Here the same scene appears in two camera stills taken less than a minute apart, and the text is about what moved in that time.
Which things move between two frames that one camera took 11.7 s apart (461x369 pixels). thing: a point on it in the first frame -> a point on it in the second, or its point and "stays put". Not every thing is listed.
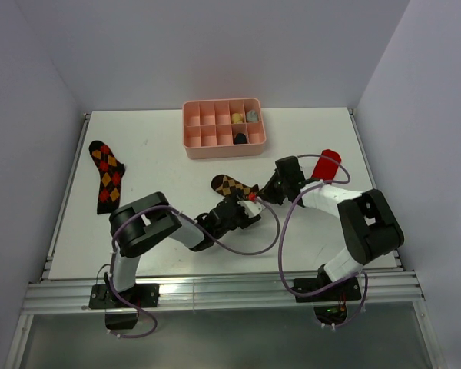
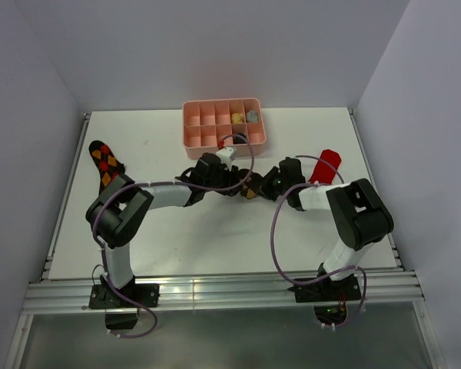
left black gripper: (234, 197) -> (231, 176)
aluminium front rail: (185, 294) stays put
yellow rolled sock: (237, 118) stays put
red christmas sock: (326, 169) stays put
